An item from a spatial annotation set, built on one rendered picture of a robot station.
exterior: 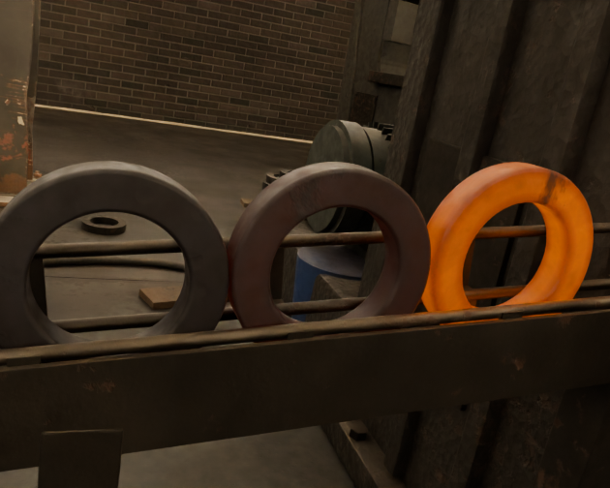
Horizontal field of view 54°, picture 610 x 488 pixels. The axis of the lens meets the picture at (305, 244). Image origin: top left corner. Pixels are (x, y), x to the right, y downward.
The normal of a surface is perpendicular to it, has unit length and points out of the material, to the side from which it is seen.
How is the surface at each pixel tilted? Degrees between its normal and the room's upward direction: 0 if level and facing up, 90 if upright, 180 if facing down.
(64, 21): 90
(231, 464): 0
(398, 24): 90
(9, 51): 90
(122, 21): 90
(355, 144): 45
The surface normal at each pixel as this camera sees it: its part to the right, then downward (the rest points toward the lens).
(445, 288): 0.34, 0.32
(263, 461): 0.17, -0.95
